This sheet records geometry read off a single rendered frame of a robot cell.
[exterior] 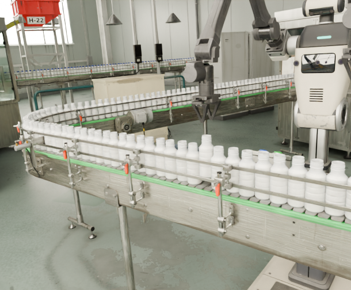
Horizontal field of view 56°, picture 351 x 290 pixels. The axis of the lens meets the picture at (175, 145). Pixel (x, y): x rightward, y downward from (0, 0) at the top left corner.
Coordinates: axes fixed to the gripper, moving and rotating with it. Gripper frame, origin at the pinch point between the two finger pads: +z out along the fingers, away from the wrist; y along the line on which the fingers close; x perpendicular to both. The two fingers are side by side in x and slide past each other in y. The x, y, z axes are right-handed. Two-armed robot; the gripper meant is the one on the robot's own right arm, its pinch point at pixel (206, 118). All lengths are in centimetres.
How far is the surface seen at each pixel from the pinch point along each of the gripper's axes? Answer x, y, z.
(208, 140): 1.5, 1.9, 7.6
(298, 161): 35.6, 2.7, 10.5
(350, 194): 51, 4, 18
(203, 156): 0.5, 3.8, 13.8
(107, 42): -853, -693, -92
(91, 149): -68, 4, 20
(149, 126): -146, -123, 38
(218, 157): 7.0, 3.6, 13.4
